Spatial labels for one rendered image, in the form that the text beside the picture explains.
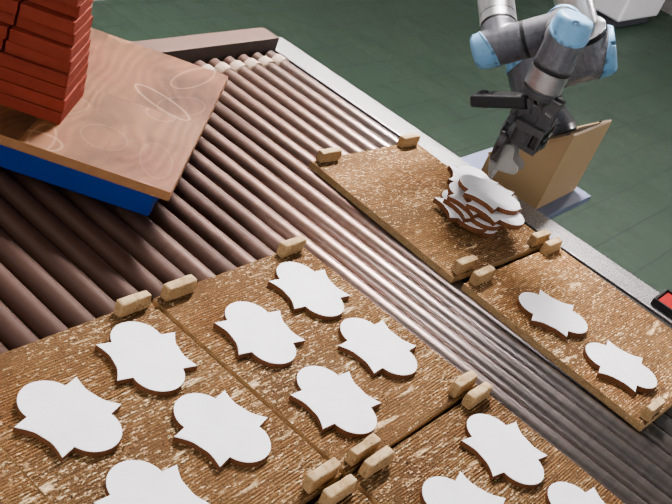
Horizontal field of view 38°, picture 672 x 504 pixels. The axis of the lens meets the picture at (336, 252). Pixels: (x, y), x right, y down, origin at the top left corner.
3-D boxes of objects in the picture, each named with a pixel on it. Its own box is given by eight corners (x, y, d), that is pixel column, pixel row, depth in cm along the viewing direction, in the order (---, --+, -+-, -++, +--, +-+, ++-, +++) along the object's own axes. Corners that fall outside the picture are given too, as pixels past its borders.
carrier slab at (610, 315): (551, 250, 211) (554, 244, 210) (716, 370, 193) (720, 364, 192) (459, 289, 186) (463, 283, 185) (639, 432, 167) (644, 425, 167)
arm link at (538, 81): (527, 63, 185) (541, 56, 192) (517, 85, 188) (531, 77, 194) (562, 82, 183) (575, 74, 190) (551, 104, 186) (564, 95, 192)
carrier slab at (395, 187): (412, 146, 230) (414, 140, 229) (546, 248, 211) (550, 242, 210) (308, 167, 205) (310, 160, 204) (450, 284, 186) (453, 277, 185)
